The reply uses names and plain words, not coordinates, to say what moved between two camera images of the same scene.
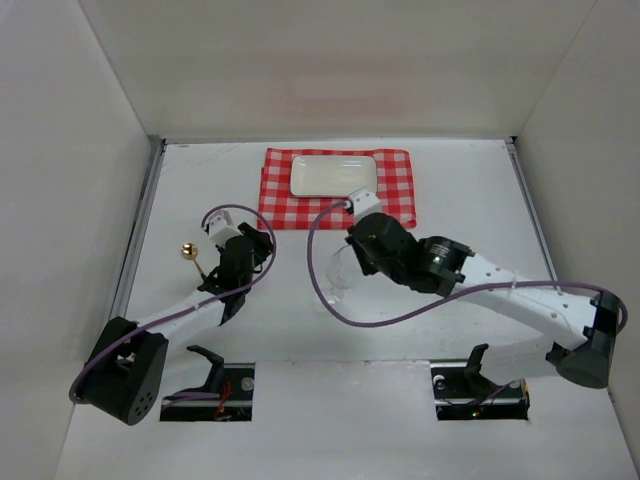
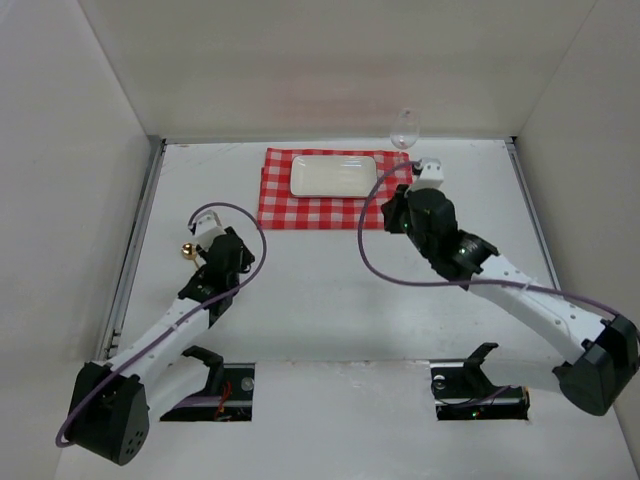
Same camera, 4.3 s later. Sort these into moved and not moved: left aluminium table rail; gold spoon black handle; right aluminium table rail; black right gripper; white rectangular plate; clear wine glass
Moved: clear wine glass; black right gripper
Not moved: left aluminium table rail; white rectangular plate; gold spoon black handle; right aluminium table rail
